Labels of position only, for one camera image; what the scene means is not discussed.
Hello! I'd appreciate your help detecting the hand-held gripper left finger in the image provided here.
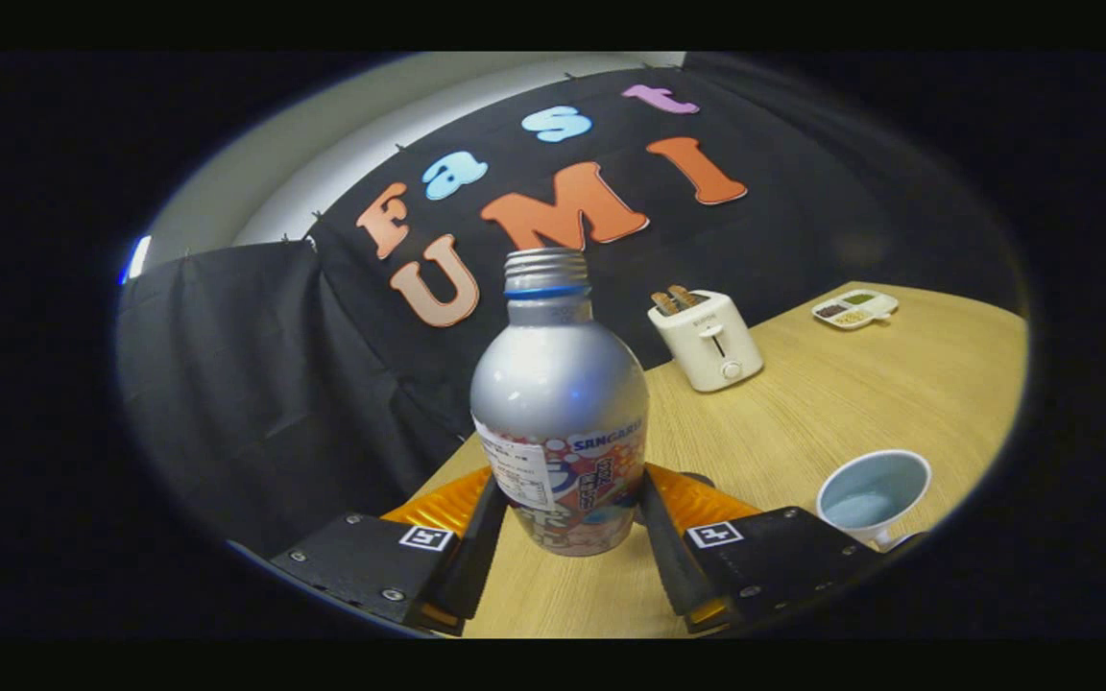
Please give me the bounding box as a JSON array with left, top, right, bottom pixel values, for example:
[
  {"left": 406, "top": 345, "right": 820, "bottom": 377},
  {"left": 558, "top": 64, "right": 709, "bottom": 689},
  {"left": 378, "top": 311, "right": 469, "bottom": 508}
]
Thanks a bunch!
[{"left": 270, "top": 466, "right": 510, "bottom": 636}]

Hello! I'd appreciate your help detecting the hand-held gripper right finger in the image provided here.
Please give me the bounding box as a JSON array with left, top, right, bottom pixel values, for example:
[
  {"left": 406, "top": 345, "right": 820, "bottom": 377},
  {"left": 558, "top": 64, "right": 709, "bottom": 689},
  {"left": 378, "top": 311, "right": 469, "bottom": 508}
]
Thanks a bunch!
[{"left": 639, "top": 463, "right": 885, "bottom": 634}]

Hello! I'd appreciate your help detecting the silver bottle with printed label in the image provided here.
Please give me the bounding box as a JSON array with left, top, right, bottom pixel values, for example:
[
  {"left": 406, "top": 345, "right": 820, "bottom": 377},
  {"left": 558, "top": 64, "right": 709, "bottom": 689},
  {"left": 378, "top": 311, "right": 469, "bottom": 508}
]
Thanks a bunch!
[{"left": 469, "top": 247, "right": 651, "bottom": 558}]

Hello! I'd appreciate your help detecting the white cup with blue inside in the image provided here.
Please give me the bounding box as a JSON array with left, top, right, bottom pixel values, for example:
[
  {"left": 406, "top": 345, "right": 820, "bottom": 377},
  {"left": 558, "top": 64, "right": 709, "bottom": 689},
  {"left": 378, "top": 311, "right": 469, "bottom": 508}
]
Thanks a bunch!
[{"left": 816, "top": 449, "right": 932, "bottom": 553}]

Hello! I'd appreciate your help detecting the white toaster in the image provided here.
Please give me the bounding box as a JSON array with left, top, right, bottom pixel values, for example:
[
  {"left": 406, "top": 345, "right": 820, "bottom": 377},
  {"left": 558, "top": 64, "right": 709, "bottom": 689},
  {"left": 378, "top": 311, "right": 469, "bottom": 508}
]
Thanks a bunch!
[{"left": 647, "top": 290, "right": 765, "bottom": 393}]

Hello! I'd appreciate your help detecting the wooden table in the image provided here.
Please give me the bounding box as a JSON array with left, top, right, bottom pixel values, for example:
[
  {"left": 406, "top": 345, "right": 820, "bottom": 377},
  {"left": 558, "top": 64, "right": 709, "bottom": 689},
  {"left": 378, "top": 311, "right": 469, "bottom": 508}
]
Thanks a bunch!
[{"left": 399, "top": 281, "right": 1029, "bottom": 639}]

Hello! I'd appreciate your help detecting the white divided snack tray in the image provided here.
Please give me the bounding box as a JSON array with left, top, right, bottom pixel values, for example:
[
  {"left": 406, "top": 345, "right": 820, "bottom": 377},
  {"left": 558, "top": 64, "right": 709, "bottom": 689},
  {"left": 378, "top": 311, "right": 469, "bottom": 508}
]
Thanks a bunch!
[{"left": 811, "top": 289, "right": 900, "bottom": 331}]

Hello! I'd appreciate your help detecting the ceiling light panel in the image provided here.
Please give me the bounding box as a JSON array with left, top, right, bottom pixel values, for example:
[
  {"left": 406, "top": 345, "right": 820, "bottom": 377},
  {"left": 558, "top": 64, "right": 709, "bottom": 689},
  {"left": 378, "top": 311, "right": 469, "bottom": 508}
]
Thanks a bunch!
[{"left": 121, "top": 235, "right": 153, "bottom": 286}]

